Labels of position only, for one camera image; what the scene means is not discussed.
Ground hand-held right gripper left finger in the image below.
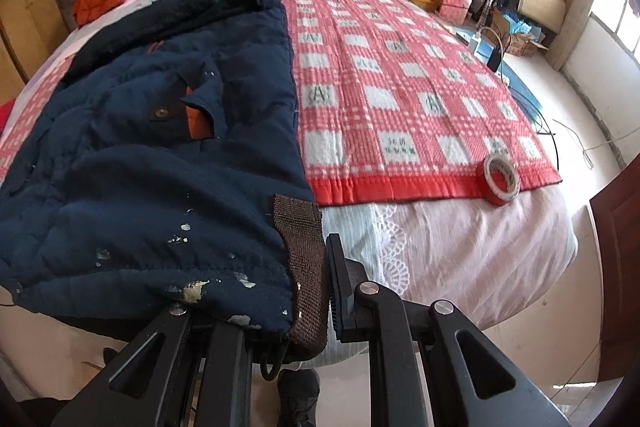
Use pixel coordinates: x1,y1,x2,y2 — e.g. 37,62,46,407
50,302,253,427

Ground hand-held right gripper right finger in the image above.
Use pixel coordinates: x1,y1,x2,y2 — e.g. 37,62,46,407
325,234,571,427

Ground navy blue padded jacket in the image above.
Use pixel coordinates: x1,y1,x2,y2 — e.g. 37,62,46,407
0,0,328,363

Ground person's black shoe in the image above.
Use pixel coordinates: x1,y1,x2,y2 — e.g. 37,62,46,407
277,367,321,427

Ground pastel patchwork bed sheet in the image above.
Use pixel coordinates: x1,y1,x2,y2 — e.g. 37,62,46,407
0,0,578,368

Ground red tape roll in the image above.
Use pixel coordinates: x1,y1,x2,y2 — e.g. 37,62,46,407
482,153,521,206

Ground red checkered blanket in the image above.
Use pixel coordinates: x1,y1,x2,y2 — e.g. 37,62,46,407
0,0,563,208

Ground brown wooden door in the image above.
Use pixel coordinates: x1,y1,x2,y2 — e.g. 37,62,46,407
590,152,640,383

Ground pink plastic bag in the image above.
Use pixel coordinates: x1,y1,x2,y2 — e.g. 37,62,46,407
440,0,476,25

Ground red cloth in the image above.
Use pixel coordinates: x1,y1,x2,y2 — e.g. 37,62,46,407
0,99,18,132

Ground cardboard sheet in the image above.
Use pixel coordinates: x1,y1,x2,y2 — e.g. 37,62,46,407
545,0,596,70

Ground wooden wardrobe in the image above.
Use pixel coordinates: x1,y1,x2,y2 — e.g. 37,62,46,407
0,0,71,108

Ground window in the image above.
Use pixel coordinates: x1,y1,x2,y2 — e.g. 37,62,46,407
587,0,640,58

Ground black cable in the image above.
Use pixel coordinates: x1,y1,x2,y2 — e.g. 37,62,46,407
530,117,561,168

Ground white cable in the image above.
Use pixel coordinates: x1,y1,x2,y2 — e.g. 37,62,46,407
552,117,621,168

